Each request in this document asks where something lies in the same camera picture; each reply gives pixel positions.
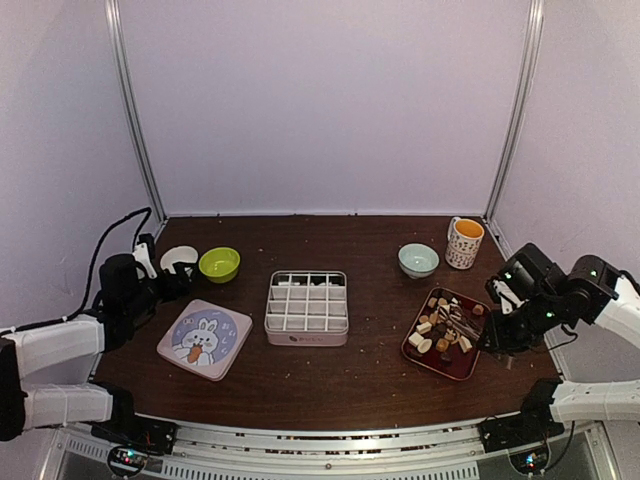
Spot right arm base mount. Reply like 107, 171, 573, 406
477, 412, 565, 478

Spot pink compartment tin box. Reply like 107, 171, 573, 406
264, 270, 350, 348

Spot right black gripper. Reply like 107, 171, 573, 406
478, 292, 564, 353

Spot metal tongs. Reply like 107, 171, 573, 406
448, 304, 482, 341

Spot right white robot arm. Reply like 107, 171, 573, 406
478, 243, 639, 442

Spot black braided cable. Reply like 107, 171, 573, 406
0, 207, 153, 334

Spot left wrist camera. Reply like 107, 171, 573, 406
132, 233, 157, 279

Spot lime green bowl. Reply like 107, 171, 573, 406
198, 247, 241, 284

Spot pale blue ceramic bowl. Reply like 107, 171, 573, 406
398, 243, 440, 279

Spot dark red chocolate tray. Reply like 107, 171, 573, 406
400, 287, 489, 381

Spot black white small bowl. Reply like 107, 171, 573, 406
160, 245, 199, 273

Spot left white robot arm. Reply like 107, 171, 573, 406
1, 254, 196, 444

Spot floral mug orange inside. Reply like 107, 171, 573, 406
445, 217, 485, 270

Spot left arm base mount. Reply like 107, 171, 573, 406
90, 415, 178, 479

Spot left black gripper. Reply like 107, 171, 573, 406
124, 261, 197, 321

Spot bunny picture tin lid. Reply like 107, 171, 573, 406
156, 299, 253, 382

